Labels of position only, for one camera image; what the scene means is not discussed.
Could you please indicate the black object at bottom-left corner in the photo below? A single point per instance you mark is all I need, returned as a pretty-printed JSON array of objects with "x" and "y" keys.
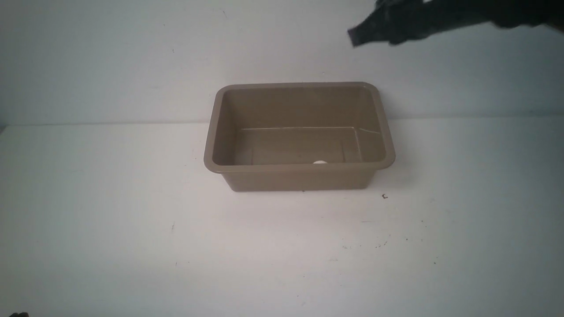
[{"x": 21, "y": 314}]

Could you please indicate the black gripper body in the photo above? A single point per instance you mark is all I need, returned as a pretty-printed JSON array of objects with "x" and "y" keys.
[{"x": 401, "y": 21}]

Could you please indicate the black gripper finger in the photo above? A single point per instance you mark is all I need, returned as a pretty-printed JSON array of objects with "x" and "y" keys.
[{"x": 372, "y": 30}]

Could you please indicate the brown plastic storage bin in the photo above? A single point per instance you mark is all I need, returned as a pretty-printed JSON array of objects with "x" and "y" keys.
[{"x": 265, "y": 137}]

